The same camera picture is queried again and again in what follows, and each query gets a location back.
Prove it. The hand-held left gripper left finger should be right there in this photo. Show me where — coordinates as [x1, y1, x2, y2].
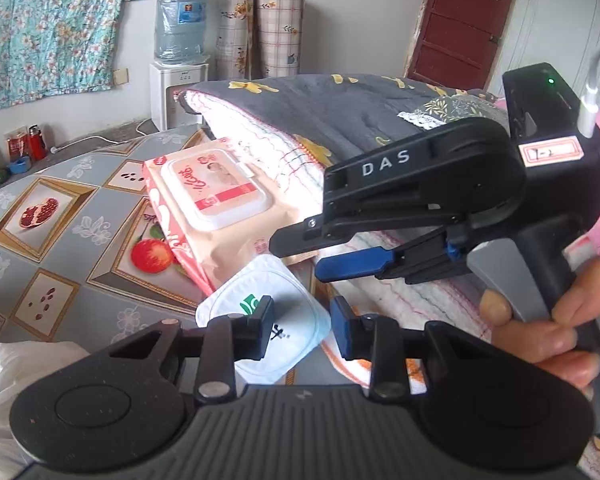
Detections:
[109, 296, 277, 402]

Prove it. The grey quilt with yellow print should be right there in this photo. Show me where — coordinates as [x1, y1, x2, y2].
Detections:
[177, 73, 512, 397]

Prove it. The person's right hand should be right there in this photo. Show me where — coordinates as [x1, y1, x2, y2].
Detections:
[479, 253, 600, 401]

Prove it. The dark red wooden door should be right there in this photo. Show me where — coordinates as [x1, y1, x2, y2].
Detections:
[404, 0, 524, 94]

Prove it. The checked wallpaper roll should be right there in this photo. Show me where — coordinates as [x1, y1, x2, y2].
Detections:
[254, 0, 307, 79]

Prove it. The red bottle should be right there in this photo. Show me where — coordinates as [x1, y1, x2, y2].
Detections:
[27, 123, 49, 161]

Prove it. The white plastic bag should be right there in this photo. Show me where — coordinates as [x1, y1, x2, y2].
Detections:
[0, 340, 92, 480]

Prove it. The teal floral wall cloth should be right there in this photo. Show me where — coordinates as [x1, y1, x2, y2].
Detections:
[0, 0, 146, 114]

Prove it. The white power cable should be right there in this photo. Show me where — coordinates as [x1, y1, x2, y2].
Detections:
[49, 117, 154, 155]

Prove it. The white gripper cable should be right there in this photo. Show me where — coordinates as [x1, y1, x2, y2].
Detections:
[577, 24, 600, 139]

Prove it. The white water dispenser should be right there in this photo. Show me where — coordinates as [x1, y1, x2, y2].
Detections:
[148, 60, 211, 132]

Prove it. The floral wallpaper roll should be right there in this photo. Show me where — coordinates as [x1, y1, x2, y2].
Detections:
[215, 0, 256, 81]

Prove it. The green floral lace pillow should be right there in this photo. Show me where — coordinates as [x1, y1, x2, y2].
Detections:
[397, 94, 511, 129]

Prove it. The pink wet wipes pack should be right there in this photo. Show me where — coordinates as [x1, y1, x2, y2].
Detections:
[142, 138, 322, 296]

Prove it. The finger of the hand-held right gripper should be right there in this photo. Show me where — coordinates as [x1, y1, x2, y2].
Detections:
[268, 212, 367, 262]
[314, 227, 474, 285]

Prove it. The pomegranate print tablecloth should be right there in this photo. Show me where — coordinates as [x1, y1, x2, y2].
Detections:
[0, 127, 342, 387]

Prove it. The white yogurt cup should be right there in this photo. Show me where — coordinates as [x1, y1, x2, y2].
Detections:
[195, 253, 333, 387]

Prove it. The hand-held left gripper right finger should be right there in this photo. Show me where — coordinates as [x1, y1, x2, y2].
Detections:
[330, 296, 481, 404]

